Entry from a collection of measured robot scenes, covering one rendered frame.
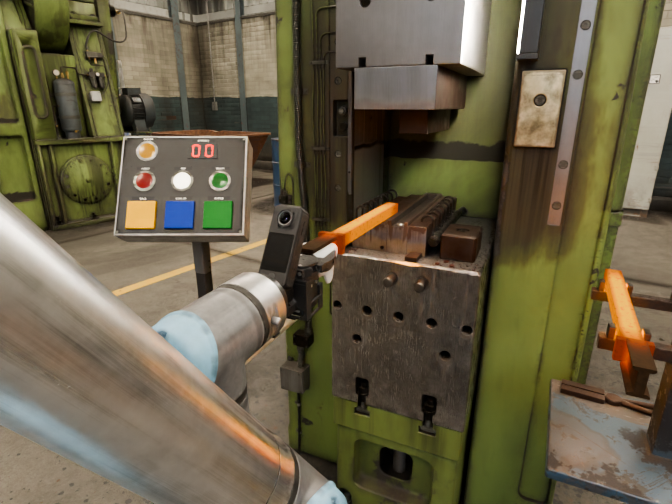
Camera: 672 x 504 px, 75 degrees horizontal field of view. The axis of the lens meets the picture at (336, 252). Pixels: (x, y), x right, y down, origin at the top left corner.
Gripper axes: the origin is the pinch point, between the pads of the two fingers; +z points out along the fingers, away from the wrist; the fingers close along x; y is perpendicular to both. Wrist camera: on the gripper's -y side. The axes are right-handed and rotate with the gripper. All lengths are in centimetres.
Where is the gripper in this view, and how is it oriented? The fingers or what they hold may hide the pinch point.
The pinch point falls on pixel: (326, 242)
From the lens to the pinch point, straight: 73.5
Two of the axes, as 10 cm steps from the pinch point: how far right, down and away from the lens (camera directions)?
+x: 9.1, 1.4, -3.9
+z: 4.2, -3.1, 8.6
